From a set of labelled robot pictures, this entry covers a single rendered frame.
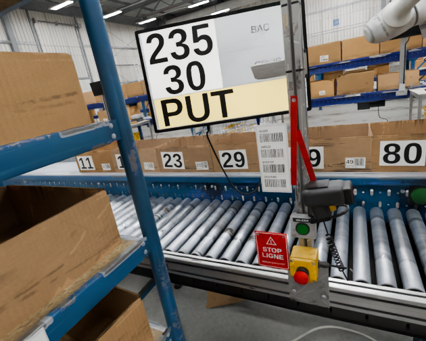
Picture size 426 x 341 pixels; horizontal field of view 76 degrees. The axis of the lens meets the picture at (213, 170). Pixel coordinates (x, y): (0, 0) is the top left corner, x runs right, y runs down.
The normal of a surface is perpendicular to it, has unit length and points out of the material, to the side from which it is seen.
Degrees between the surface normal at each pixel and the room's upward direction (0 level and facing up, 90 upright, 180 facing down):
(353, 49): 90
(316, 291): 90
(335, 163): 91
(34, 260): 91
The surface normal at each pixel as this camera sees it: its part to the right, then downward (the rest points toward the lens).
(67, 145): 0.89, 0.00
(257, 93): -0.11, 0.25
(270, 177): -0.43, 0.34
